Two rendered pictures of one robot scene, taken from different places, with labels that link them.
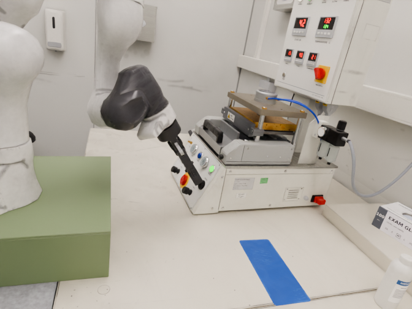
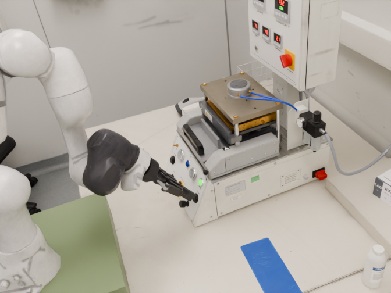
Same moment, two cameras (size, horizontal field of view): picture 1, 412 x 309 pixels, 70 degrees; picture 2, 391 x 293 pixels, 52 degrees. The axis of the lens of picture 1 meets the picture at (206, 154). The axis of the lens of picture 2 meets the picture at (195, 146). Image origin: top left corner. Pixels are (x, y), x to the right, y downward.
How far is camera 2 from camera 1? 0.54 m
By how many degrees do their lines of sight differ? 16
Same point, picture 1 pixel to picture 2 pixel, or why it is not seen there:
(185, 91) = (161, 28)
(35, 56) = (24, 189)
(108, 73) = (77, 141)
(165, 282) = not seen: outside the picture
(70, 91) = not seen: hidden behind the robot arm
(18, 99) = (21, 214)
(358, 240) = (356, 215)
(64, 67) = not seen: hidden behind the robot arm
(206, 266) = (212, 282)
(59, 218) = (83, 283)
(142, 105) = (117, 170)
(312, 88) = (284, 71)
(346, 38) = (301, 27)
